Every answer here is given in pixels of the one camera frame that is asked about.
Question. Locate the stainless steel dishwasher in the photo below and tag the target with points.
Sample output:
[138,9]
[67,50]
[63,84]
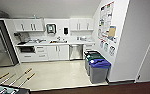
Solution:
[76,52]

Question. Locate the white narrow three-drawer unit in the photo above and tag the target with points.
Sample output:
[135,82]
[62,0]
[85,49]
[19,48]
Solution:
[88,49]

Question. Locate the grey bin with black lid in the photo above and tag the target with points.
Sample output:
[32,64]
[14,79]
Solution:
[90,52]

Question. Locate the chrome sink faucet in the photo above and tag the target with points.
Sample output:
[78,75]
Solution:
[59,38]

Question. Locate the white two-door sink cabinet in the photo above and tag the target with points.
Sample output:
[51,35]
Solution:
[57,52]

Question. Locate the grey bin with green lid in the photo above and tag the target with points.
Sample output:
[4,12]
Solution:
[93,56]

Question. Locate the grey paper towel dispenser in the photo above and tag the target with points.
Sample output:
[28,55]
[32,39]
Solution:
[50,28]

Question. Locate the grey bin with blue lid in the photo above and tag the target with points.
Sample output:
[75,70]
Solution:
[99,71]

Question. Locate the white wide drawer unit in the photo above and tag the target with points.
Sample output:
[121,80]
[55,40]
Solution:
[41,53]

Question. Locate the dish rack with utensils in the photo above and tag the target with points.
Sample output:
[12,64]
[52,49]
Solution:
[32,41]

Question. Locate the black built-in microwave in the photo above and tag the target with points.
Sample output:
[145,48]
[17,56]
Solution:
[26,49]

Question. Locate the stainless steel refrigerator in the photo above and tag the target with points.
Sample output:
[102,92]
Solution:
[1,43]

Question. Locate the grey clutter on refrigerator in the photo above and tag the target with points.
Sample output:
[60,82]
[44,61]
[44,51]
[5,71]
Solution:
[1,14]

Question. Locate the black wall soap dispenser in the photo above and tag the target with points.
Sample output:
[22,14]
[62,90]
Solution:
[66,30]

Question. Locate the white three-door wall cabinet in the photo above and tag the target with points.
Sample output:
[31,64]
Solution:
[81,24]

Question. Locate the small blue wall poster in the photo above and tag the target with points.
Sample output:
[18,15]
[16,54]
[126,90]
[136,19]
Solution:
[101,44]

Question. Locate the small green wall poster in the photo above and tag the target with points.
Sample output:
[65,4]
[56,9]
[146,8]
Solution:
[106,47]

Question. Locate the small white wall poster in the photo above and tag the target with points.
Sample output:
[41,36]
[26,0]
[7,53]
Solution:
[112,50]

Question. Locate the brown sheet on wall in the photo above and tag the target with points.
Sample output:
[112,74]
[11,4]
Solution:
[112,32]

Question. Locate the large wall notice poster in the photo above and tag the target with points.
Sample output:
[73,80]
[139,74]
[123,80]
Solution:
[106,20]

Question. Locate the bottle on wall cabinet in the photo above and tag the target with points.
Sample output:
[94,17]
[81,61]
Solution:
[34,17]

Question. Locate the white two-door wall cabinet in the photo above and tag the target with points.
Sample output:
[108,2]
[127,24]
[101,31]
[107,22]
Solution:
[28,25]

